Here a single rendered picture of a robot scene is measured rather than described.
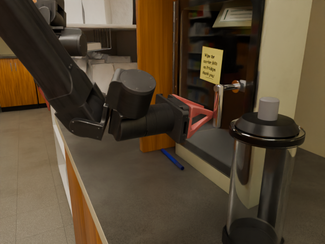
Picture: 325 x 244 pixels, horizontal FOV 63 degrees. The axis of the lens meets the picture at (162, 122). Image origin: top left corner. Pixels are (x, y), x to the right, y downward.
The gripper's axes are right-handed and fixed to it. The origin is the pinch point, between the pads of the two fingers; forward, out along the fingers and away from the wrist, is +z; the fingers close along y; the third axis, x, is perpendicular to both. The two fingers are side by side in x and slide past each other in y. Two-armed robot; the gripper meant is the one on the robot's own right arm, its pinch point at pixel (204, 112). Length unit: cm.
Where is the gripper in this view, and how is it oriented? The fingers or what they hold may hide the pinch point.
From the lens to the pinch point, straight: 56.6
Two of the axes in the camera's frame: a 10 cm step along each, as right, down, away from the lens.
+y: -4.8, -4.1, 7.8
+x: -0.9, 9.0, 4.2
